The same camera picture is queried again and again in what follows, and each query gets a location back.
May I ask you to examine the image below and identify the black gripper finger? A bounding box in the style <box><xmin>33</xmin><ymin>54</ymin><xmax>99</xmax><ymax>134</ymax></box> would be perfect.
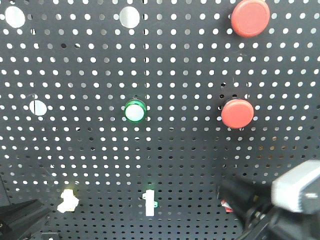
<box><xmin>0</xmin><ymin>199</ymin><xmax>51</xmax><ymax>240</ymax></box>

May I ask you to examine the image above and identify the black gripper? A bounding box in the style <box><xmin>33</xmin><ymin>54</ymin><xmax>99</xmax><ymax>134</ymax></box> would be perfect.
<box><xmin>217</xmin><ymin>178</ymin><xmax>320</xmax><ymax>240</ymax></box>

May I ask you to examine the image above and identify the red rotary switch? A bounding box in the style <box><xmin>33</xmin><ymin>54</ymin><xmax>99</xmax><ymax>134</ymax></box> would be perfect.
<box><xmin>217</xmin><ymin>191</ymin><xmax>234</xmax><ymax>213</ymax></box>

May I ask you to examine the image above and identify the lower red mushroom button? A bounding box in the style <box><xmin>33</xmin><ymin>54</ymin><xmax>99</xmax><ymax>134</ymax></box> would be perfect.
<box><xmin>221</xmin><ymin>98</ymin><xmax>254</xmax><ymax>129</ymax></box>

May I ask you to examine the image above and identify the red mushroom button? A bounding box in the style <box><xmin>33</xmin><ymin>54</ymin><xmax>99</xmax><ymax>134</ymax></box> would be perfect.
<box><xmin>230</xmin><ymin>0</ymin><xmax>271</xmax><ymax>38</ymax></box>
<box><xmin>221</xmin><ymin>98</ymin><xmax>254</xmax><ymax>129</ymax></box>

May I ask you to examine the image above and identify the green round push button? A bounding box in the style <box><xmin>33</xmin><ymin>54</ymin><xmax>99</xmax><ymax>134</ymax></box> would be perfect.
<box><xmin>124</xmin><ymin>99</ymin><xmax>147</xmax><ymax>123</ymax></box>

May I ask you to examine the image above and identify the black perforated pegboard panel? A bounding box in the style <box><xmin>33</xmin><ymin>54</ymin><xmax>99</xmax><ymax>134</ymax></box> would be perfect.
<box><xmin>0</xmin><ymin>0</ymin><xmax>320</xmax><ymax>240</ymax></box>

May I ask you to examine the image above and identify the upper red mushroom button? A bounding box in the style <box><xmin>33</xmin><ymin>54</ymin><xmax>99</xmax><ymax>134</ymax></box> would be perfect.
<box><xmin>230</xmin><ymin>0</ymin><xmax>271</xmax><ymax>38</ymax></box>

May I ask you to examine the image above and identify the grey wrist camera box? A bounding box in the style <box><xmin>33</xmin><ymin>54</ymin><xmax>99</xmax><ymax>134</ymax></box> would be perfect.
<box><xmin>271</xmin><ymin>160</ymin><xmax>320</xmax><ymax>214</ymax></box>

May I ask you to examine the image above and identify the yellow rotary switch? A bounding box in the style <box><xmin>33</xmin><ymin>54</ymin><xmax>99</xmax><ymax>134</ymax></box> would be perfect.
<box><xmin>57</xmin><ymin>189</ymin><xmax>79</xmax><ymax>214</ymax></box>

